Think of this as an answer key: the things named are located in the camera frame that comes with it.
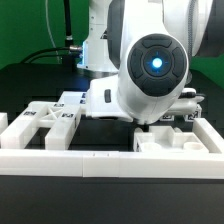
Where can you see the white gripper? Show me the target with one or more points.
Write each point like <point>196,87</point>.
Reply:
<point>102,103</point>

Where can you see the white chair seat part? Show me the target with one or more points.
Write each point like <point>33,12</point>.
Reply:
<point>165,139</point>

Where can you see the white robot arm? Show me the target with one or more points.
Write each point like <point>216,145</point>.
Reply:
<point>139,53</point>

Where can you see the white chair back part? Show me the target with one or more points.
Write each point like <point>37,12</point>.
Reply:
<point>61,120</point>

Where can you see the white marker sheet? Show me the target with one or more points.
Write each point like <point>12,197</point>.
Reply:
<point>73,98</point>

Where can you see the white block at left edge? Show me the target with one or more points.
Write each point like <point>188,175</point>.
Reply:
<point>3,121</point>

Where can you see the white U-shaped fence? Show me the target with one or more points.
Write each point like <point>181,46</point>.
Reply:
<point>121,164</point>

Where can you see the black vertical cable post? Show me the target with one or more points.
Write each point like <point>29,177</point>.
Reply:
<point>68,31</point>

